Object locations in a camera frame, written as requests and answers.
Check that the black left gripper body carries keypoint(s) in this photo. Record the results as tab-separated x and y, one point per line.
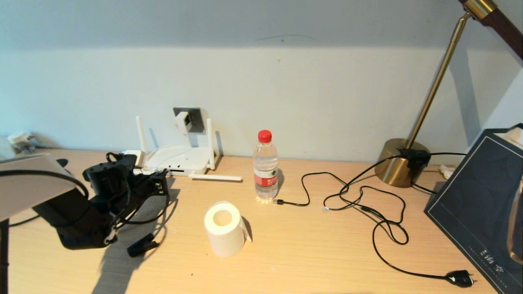
113	179

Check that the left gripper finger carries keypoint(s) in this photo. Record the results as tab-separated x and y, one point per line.
162	188
160	174

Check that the white power adapter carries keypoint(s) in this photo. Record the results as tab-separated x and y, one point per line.
183	121

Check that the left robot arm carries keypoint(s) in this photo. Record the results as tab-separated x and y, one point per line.
41	196

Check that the white router with antennas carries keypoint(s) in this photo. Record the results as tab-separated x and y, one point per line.
192	158

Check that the black plastic clip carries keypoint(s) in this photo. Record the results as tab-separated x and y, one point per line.
142	246

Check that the white toilet paper roll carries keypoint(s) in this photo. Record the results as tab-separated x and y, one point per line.
224	241

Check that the water bottle red cap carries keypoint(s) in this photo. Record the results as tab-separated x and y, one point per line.
265	179

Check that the brass desk lamp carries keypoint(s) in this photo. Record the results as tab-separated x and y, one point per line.
394	166

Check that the black adapter on lamp base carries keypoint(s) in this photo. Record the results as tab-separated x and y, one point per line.
416	157

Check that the small white connector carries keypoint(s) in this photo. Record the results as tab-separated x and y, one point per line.
447	171

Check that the dark blue gift bag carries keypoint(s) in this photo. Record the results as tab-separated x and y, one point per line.
470	204

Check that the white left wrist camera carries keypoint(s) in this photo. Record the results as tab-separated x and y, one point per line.
137	157

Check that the grey wall socket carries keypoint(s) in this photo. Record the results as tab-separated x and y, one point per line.
198	121

